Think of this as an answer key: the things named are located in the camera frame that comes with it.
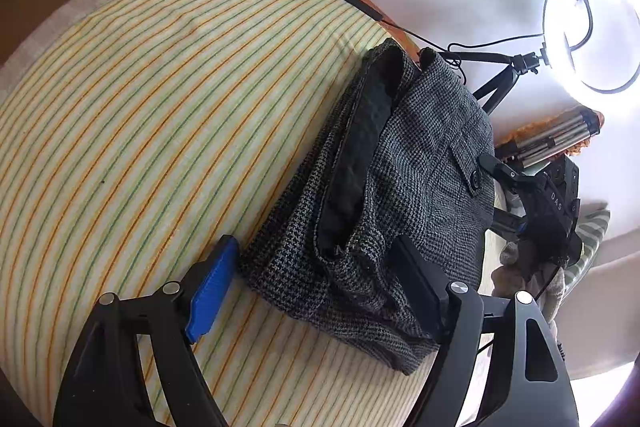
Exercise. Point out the right hand in white glove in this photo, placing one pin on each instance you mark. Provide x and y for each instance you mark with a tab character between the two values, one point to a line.
519	270

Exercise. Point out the silver folded tripod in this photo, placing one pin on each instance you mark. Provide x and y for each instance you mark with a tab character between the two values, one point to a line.
571	147

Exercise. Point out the yellow striped bed sheet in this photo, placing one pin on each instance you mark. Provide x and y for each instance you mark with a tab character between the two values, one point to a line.
137	137

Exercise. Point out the green patterned white pillow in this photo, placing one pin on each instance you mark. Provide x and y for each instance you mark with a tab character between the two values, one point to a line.
591	229

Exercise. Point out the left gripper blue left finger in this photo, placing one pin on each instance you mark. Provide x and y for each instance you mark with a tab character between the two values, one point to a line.
205	286

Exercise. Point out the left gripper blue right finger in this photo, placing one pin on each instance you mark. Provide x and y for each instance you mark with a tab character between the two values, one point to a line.
425	287

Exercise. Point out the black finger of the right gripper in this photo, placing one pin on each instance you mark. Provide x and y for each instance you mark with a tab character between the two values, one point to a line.
502	173

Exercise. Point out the white ring light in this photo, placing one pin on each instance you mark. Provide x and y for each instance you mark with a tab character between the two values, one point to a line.
606	70

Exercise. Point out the grey houndstooth pants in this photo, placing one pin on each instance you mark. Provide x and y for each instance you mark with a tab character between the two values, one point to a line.
397	156

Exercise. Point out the black mini tripod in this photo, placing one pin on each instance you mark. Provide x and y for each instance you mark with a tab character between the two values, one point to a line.
501	85

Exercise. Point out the black phone holder clamp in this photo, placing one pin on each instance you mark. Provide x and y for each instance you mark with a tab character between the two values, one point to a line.
580	27

